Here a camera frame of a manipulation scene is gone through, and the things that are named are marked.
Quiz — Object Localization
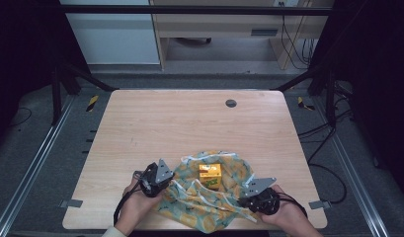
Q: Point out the yellow drink carton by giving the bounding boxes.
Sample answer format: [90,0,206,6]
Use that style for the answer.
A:
[198,163,223,192]

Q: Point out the black metal stand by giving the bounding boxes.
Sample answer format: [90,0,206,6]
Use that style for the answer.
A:
[50,61,120,126]
[274,60,338,128]

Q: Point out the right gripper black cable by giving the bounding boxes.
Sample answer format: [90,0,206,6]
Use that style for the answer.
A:
[277,162,349,220]

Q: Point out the black hanging desk cables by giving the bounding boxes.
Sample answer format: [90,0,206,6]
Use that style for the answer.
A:
[278,1,318,71]

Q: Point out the yellow-handled tool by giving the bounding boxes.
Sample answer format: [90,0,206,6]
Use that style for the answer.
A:
[86,95,100,113]
[296,96,316,112]

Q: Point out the person's right hand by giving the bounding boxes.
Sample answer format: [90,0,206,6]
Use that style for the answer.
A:
[256,184,310,232]

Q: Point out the thin black floor cable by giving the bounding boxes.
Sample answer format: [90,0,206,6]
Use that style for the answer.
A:
[9,106,34,128]

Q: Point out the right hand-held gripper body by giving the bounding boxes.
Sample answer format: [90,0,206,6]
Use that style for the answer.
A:
[237,176,282,216]

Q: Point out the black horizontal frame bar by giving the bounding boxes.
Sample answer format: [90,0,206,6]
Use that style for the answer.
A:
[57,4,333,17]

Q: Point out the light wooden desk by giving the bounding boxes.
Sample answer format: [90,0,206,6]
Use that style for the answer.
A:
[149,0,333,71]

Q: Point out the white cabinet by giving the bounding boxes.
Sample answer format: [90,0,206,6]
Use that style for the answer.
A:
[58,0,161,65]

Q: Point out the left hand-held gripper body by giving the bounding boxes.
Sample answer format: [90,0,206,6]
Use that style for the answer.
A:
[137,158,175,198]

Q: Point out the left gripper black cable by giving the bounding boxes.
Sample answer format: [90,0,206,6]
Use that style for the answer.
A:
[113,170,148,227]

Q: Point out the bundle of black floor cables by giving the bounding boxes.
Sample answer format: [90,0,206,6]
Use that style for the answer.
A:
[297,80,355,166]

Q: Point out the aluminium floor rail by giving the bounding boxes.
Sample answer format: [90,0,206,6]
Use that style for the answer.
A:
[311,95,391,237]
[0,94,76,237]

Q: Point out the person's left hand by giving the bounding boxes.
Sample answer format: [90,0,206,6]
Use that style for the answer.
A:
[114,178,165,237]

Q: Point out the grey tape tab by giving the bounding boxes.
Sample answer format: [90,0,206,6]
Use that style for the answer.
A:
[58,198,84,209]
[308,199,332,210]

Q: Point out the green floral cloth bag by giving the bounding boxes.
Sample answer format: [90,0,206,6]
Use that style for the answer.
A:
[152,150,260,235]

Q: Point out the yellow-handled tool on left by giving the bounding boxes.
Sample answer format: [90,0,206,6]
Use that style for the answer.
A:
[86,95,100,113]

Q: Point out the yellow-handled tool on right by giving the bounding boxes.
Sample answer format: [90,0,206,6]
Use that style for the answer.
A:
[296,96,316,112]

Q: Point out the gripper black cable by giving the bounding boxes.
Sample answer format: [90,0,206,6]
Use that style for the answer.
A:
[277,162,349,220]
[113,170,148,227]

